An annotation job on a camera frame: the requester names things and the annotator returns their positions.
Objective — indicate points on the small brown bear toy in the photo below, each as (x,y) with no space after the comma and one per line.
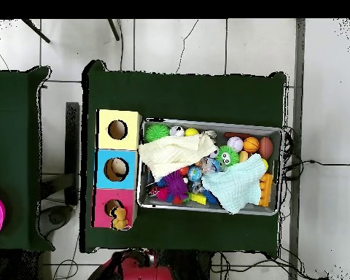
(120,219)

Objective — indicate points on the black flat panel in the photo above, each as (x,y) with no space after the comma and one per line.
(72,146)

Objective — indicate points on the mint green cloth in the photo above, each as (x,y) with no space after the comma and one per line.
(236,186)

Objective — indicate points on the pale yellow cloth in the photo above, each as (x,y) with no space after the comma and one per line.
(169,154)

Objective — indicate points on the orange basketball toy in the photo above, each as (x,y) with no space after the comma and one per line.
(251,144)

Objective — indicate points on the black tripod leg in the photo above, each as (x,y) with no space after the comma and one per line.
(114,29)
(35,30)

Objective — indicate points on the wooden box three holes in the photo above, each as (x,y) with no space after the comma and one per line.
(115,151)

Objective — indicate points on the plain green spiky ball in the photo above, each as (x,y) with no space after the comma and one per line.
(157,132)

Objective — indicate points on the brown rubber ball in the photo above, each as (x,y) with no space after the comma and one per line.
(266,147)

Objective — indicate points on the dark green side table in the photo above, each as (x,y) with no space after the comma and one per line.
(23,146)

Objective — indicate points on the green spiky ball with eyes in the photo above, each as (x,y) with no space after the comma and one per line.
(227,156)

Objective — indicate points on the yellow ball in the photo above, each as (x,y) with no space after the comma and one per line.
(191,132)

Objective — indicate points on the blue globe ball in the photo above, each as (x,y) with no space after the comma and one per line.
(195,174)

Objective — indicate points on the white baseball toy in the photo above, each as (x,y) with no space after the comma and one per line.
(235,144)

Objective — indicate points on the small silver can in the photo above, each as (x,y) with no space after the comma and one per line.
(177,131)

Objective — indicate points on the purple spiky toy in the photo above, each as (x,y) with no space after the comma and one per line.
(176,185)

